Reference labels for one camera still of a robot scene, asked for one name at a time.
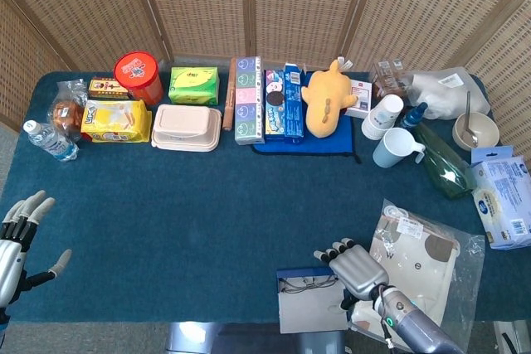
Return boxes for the bagged brown bread bun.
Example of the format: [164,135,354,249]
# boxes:
[47,79,89,143]

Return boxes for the green tissue pack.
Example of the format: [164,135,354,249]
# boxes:
[168,65,220,106]

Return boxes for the small white red box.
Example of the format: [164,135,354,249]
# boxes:
[343,79,373,119]

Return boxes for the orange tub with red lid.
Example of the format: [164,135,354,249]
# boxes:
[113,51,164,106]

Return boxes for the yellow plush toy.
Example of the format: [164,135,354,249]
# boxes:
[300,55,358,138]

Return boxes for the beige bowl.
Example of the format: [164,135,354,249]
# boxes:
[451,112,500,151]

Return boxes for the blue grey glasses case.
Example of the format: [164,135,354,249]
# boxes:
[275,266,352,335]

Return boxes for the woven rattan folding screen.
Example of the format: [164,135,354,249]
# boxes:
[0,0,531,152]

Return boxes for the light blue mug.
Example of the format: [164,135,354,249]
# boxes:
[372,127,427,169]

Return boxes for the blue yellow cookie box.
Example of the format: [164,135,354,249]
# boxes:
[264,69,287,142]

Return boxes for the dark blue small bottle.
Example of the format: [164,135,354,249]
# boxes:
[400,101,429,129]

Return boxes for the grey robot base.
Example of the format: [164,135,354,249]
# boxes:
[165,321,348,354]

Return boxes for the yellow biscuit pack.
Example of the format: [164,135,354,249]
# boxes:
[80,99,153,143]

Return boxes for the white filled plastic bag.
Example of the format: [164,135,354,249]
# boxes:
[400,66,491,121]

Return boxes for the pastel tissue pack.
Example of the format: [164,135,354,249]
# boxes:
[234,55,266,146]

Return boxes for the beige plastic lunch box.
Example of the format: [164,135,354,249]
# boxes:
[150,104,223,153]

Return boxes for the wire-frame eyeglasses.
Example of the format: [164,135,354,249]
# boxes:
[280,274,339,293]

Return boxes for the clear plastic water bottle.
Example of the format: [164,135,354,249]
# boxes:
[22,120,80,162]

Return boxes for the open blue cardboard box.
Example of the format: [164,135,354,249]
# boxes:
[283,62,307,146]

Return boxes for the blue white wipes pack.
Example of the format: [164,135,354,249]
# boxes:
[470,145,531,250]

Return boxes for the stack of white paper cups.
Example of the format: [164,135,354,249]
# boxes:
[360,94,405,141]

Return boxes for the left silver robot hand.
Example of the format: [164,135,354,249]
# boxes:
[0,190,74,309]

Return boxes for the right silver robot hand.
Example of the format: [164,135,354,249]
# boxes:
[313,237,391,313]

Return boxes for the clear pack of brown snacks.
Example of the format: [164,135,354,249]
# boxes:
[368,59,412,104]

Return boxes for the metal spoon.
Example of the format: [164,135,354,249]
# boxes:
[463,90,480,148]

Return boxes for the teal carpet table cover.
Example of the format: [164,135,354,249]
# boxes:
[0,70,531,324]

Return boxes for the green glass bottle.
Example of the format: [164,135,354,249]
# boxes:
[412,121,477,200]

